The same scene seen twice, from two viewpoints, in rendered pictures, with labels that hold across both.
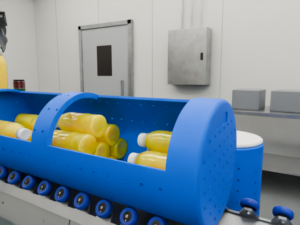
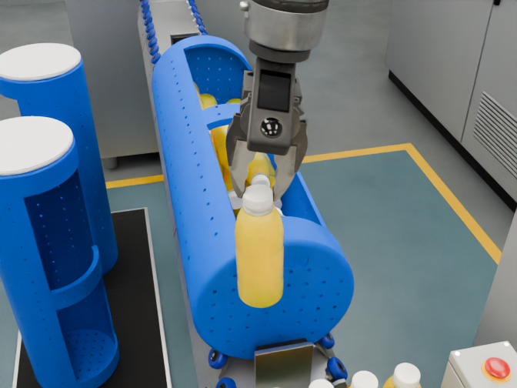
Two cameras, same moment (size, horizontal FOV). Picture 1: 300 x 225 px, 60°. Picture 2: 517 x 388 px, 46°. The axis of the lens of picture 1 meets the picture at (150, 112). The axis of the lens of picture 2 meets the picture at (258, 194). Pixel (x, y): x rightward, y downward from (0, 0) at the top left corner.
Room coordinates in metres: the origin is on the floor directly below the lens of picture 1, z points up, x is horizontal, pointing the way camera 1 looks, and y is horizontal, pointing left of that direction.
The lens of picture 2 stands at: (1.52, 1.08, 1.85)
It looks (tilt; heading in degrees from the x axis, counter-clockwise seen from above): 36 degrees down; 226
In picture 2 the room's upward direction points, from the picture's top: straight up
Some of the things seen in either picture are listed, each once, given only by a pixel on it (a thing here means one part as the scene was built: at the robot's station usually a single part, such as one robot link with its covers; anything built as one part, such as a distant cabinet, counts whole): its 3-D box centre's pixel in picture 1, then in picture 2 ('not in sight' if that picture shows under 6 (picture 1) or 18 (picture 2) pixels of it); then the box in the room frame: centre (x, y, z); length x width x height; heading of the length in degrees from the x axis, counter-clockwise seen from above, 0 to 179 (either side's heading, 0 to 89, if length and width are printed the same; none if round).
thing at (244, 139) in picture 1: (226, 137); (18, 144); (1.04, -0.31, 1.03); 0.28 x 0.28 x 0.01
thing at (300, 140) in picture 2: not in sight; (288, 140); (1.05, 0.65, 1.47); 0.05 x 0.02 x 0.09; 137
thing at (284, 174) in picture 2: not in sight; (282, 163); (1.04, 0.63, 1.42); 0.06 x 0.03 x 0.09; 47
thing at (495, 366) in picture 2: not in sight; (497, 368); (0.87, 0.92, 1.11); 0.04 x 0.04 x 0.01
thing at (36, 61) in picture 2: not in sight; (37, 61); (0.76, -0.76, 1.03); 0.28 x 0.28 x 0.01
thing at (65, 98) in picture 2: not in sight; (63, 172); (0.76, -0.76, 0.59); 0.28 x 0.28 x 0.88
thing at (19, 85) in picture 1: (18, 84); not in sight; (1.54, 0.77, 1.23); 0.06 x 0.06 x 0.04
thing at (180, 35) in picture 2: not in sight; (186, 55); (0.34, -0.50, 1.00); 0.10 x 0.04 x 0.15; 149
